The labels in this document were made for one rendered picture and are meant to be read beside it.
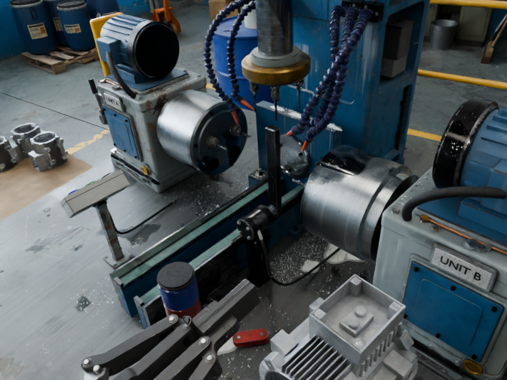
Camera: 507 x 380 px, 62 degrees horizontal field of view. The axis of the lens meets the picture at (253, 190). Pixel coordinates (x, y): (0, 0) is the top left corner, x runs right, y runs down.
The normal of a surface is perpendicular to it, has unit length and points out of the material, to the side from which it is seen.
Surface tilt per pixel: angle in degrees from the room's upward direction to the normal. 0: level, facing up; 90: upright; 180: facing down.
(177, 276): 0
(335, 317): 0
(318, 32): 90
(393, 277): 90
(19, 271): 0
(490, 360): 89
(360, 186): 32
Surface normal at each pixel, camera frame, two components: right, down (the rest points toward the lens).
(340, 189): -0.52, -0.28
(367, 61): -0.69, 0.46
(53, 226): -0.06, -0.81
